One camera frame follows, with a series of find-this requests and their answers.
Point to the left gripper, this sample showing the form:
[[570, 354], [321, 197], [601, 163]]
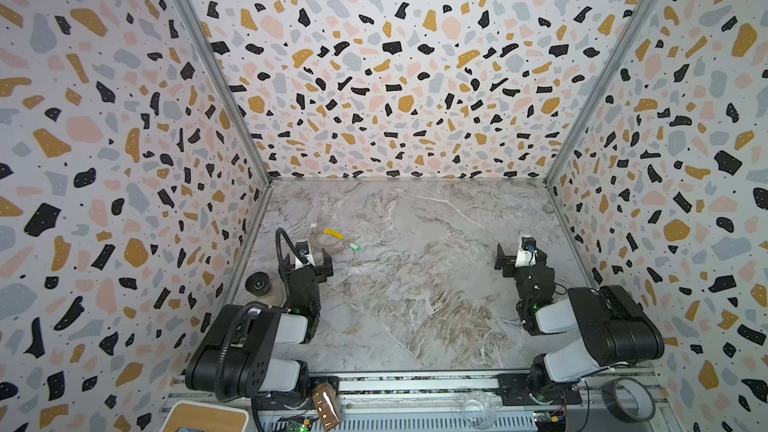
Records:
[[309, 272]]

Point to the metal key gauge with yellow handle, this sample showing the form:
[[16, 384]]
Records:
[[324, 238]]

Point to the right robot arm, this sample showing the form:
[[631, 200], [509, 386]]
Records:
[[613, 330]]

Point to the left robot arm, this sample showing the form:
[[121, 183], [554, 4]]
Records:
[[235, 359]]

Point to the black round lens cap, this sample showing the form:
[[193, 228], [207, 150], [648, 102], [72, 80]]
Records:
[[258, 284]]

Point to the brown circuit box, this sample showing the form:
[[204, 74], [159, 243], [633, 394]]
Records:
[[324, 397]]

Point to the clear glass jar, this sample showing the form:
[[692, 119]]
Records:
[[479, 410]]

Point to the grey tape roll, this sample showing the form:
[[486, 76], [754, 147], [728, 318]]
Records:
[[628, 400]]

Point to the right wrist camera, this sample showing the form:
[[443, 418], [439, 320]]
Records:
[[527, 251]]

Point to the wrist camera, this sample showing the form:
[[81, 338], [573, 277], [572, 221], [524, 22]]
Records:
[[527, 251], [303, 249]]

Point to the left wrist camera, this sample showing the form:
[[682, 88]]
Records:
[[303, 249]]

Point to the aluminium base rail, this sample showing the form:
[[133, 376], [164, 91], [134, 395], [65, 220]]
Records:
[[431, 401]]

